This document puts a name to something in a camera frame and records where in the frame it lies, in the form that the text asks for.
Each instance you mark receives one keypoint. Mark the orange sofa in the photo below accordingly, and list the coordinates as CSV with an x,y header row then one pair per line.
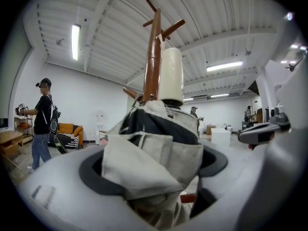
x,y
68,129

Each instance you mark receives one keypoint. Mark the black white patterned cushion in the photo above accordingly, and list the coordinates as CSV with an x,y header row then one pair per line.
x,y
68,139

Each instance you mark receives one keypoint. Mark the brown wooden coat stand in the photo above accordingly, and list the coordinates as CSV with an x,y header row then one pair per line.
x,y
152,76

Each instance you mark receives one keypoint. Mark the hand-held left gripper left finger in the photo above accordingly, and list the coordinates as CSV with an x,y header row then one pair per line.
x,y
60,191

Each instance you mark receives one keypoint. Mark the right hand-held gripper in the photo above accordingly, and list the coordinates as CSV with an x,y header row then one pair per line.
x,y
279,115

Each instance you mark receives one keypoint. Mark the white water dispenser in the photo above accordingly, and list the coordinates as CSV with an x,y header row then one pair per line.
x,y
99,129

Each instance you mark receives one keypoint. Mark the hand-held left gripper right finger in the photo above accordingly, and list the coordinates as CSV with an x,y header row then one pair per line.
x,y
252,189

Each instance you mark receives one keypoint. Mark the white box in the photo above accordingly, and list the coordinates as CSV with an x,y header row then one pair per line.
x,y
221,136

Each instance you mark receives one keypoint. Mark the long ceiling light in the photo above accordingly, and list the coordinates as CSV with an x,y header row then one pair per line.
x,y
75,42
219,95
225,66

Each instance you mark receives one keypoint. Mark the wooden desk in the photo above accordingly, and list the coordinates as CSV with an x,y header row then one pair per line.
x,y
10,141

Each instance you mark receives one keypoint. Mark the cardboard box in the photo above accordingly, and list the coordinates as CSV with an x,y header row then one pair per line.
x,y
209,129

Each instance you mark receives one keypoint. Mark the metal shelf rack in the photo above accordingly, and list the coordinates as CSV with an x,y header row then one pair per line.
x,y
24,126

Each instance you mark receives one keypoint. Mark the black ceiling camera mount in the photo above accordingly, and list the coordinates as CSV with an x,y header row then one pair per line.
x,y
294,64

